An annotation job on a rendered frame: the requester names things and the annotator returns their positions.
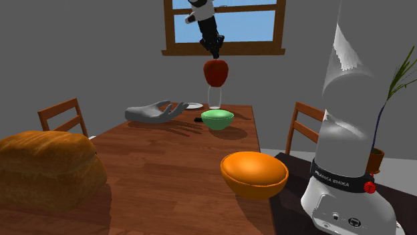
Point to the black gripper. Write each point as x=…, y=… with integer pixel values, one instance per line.
x=208, y=29

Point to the red apple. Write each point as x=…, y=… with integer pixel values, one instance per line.
x=215, y=73

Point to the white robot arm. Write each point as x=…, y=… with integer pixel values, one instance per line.
x=345, y=130

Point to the wooden framed window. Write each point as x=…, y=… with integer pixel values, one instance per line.
x=228, y=26

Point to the clear drinking glass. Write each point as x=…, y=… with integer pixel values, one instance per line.
x=214, y=97

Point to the white plate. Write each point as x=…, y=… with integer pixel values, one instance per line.
x=194, y=105

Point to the green bowl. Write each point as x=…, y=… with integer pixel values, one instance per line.
x=217, y=118

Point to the grey hand figure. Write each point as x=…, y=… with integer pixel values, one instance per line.
x=148, y=114

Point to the wooden chair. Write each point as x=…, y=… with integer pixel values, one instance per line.
x=304, y=128
x=65, y=118

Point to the wooden dining table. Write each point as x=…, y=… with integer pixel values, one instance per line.
x=169, y=169

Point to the orange bowl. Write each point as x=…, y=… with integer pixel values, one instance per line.
x=254, y=174

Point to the dark robot stand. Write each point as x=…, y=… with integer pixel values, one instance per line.
x=290, y=195

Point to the potted green plant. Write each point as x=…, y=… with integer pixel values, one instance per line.
x=391, y=107

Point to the brown bread loaf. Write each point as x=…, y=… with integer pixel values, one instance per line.
x=49, y=169

